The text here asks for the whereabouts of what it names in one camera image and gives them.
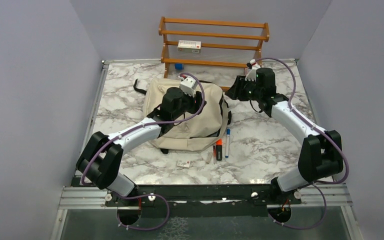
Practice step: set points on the blue whiteboard marker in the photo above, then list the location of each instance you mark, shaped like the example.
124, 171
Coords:
227, 143

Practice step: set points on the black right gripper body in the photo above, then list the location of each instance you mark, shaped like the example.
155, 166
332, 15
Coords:
250, 91

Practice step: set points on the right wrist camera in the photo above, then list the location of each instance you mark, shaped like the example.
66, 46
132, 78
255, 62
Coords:
252, 66

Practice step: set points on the small blue object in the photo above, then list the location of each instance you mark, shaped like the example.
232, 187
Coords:
179, 66

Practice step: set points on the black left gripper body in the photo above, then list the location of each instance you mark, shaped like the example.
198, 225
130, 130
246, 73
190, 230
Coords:
191, 104

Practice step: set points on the small white eraser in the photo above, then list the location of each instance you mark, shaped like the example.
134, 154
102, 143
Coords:
183, 163

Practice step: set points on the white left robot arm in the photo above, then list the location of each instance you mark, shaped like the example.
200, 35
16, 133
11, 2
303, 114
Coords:
101, 158

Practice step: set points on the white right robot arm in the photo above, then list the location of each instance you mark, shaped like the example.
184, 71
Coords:
320, 149

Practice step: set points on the orange wooden shelf rack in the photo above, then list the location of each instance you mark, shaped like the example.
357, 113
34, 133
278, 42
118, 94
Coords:
227, 44

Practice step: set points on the white and grey box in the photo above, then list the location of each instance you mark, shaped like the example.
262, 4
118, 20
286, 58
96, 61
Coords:
189, 46

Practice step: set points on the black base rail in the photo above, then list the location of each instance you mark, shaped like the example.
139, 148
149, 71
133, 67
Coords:
201, 201

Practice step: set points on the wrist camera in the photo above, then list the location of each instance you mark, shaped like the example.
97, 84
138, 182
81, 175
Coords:
188, 85
252, 66

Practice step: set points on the red pen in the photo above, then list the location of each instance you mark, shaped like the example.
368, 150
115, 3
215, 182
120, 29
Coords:
214, 159

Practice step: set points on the orange highlighter marker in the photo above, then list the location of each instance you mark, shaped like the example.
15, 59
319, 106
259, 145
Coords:
219, 150

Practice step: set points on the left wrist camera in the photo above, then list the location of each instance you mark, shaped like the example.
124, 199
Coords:
188, 85

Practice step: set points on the beige canvas backpack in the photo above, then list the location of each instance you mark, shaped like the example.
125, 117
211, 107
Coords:
198, 133

